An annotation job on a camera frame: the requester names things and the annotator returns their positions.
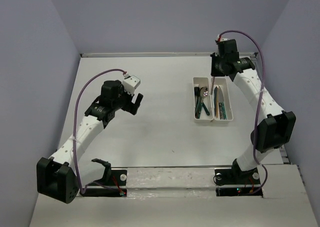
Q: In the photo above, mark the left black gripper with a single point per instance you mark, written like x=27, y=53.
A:
x=129, y=107

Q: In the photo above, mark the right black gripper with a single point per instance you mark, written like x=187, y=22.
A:
x=214, y=73

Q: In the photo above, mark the silver knife pink handle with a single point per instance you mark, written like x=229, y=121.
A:
x=212, y=81

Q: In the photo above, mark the silver spoon teal handle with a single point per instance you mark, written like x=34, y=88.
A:
x=202, y=95

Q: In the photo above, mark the black spoon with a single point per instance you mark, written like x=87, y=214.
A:
x=196, y=94

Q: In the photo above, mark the teal plastic spoon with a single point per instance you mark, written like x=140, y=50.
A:
x=208, y=113

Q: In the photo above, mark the silver knife dark handle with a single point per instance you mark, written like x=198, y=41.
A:
x=225, y=110

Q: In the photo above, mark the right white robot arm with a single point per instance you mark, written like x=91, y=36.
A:
x=273, y=125

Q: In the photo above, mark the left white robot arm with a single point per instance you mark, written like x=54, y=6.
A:
x=59, y=176

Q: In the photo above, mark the white two-compartment container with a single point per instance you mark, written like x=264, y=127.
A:
x=206, y=82

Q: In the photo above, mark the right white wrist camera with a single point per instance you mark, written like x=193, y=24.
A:
x=220, y=39

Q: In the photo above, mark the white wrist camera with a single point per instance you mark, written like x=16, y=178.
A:
x=220, y=39
x=130, y=83

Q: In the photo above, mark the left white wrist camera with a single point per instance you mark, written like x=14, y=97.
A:
x=130, y=83

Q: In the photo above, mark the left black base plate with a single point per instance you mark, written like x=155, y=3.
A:
x=114, y=187

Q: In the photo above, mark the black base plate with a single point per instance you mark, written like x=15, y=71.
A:
x=228, y=184
x=114, y=187

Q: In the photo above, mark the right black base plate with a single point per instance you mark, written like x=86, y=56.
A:
x=228, y=184

